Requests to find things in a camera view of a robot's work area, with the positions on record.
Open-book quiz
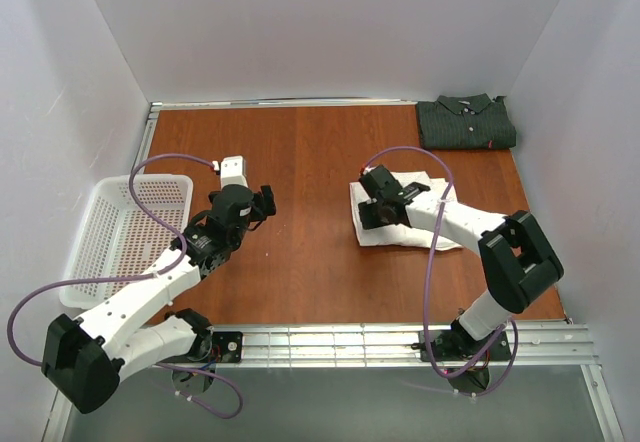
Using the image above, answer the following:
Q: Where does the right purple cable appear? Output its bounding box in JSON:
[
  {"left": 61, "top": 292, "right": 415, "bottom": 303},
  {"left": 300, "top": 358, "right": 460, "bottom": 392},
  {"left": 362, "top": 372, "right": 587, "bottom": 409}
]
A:
[{"left": 362, "top": 145, "right": 519, "bottom": 398}]

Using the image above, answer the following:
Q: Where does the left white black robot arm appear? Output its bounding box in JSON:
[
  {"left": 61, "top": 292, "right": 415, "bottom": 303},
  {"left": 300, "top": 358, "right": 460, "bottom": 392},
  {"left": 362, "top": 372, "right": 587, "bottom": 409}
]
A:
[{"left": 41, "top": 184, "right": 276, "bottom": 414}]

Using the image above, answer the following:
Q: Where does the dark green shirt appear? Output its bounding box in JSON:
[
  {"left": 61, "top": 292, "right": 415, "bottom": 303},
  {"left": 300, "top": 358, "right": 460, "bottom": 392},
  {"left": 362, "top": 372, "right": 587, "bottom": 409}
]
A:
[{"left": 415, "top": 93, "right": 517, "bottom": 150}]

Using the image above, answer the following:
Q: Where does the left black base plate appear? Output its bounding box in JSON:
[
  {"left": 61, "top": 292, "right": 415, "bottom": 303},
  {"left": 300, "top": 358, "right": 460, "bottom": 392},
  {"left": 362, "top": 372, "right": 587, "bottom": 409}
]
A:
[{"left": 202, "top": 331, "right": 244, "bottom": 364}]

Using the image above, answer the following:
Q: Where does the purple cable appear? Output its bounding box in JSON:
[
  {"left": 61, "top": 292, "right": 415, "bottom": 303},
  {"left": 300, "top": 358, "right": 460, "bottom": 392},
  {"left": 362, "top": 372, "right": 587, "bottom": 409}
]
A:
[
  {"left": 362, "top": 145, "right": 519, "bottom": 398},
  {"left": 7, "top": 154, "right": 245, "bottom": 419}
]

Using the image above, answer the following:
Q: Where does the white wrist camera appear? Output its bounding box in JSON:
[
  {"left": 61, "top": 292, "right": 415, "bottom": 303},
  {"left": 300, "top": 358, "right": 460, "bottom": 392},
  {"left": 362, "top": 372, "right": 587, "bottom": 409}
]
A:
[
  {"left": 212, "top": 155, "right": 248, "bottom": 188},
  {"left": 359, "top": 165, "right": 377, "bottom": 177}
]

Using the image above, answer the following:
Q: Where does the white plastic basket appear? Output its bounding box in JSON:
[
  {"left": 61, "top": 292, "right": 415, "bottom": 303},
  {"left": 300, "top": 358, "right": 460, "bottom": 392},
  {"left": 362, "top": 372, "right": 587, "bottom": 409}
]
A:
[{"left": 59, "top": 174, "right": 193, "bottom": 310}]

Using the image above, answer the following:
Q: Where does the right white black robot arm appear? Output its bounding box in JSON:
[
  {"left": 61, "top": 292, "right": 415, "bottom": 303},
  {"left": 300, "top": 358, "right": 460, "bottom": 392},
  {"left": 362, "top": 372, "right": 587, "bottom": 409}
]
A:
[{"left": 358, "top": 166, "right": 564, "bottom": 357}]

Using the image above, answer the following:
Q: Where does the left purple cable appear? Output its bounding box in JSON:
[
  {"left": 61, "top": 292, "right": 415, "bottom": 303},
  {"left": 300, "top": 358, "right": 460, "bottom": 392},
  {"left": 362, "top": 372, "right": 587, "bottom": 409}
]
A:
[{"left": 7, "top": 154, "right": 245, "bottom": 419}]

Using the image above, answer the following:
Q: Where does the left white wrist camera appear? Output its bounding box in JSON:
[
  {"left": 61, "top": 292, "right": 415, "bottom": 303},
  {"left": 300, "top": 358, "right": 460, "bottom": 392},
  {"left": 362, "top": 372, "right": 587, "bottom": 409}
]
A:
[{"left": 212, "top": 155, "right": 248, "bottom": 188}]

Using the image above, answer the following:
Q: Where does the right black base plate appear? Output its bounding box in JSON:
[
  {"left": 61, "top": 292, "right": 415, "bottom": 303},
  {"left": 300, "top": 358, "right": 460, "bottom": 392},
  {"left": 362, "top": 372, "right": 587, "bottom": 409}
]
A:
[{"left": 429, "top": 330, "right": 512, "bottom": 362}]

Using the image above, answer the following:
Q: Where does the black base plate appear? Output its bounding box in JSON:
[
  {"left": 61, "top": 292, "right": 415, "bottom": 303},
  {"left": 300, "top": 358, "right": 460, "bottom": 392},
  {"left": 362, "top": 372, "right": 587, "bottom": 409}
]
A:
[
  {"left": 429, "top": 330, "right": 512, "bottom": 362},
  {"left": 202, "top": 331, "right": 244, "bottom": 364}
]

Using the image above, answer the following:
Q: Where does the aluminium table frame rail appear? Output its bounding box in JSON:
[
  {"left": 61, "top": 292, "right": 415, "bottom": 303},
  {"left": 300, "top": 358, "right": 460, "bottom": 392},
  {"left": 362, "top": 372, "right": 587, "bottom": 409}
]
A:
[{"left": 64, "top": 324, "right": 599, "bottom": 369}]

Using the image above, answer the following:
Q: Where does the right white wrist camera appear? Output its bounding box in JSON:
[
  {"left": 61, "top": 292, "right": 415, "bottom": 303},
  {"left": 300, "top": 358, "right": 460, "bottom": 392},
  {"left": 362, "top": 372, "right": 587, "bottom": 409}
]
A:
[{"left": 359, "top": 165, "right": 377, "bottom": 177}]

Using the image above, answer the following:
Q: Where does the white long sleeve shirt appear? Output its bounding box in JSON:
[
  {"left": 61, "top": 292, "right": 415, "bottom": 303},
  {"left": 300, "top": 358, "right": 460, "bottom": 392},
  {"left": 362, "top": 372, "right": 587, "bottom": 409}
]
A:
[{"left": 349, "top": 171, "right": 448, "bottom": 249}]

